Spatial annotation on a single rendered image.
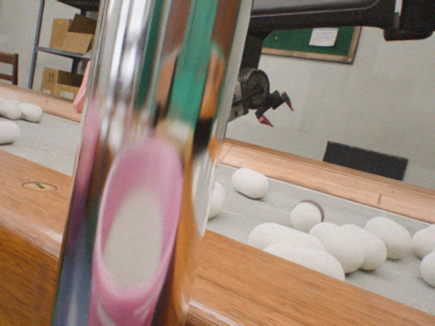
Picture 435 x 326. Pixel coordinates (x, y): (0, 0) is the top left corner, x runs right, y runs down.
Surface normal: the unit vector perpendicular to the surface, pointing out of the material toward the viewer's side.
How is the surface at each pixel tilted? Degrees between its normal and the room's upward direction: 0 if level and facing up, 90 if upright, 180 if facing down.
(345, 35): 90
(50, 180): 0
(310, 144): 90
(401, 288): 0
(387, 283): 0
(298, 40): 90
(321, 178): 45
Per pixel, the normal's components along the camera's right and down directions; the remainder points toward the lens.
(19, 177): 0.21, -0.97
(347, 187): -0.21, -0.67
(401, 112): -0.57, 0.00
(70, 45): -0.50, -0.22
